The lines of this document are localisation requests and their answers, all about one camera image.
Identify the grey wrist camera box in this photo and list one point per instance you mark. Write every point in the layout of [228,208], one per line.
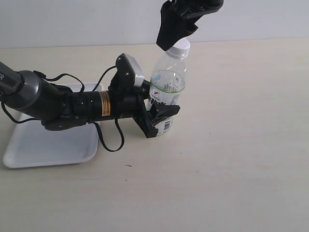
[128,75]

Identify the white bottle cap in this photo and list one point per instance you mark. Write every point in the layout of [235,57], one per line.
[180,49]

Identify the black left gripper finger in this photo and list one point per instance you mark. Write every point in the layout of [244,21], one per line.
[160,112]
[145,89]

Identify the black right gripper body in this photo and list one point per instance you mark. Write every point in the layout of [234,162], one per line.
[195,8]

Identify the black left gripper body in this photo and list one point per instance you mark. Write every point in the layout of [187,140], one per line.
[128,104]

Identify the clear plastic drink bottle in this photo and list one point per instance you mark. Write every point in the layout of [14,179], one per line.
[167,81]

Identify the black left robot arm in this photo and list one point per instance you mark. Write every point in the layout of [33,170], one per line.
[59,108]

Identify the white rectangular tray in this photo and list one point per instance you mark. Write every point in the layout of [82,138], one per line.
[31,145]

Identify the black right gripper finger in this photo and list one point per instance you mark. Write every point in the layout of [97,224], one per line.
[172,28]
[190,19]

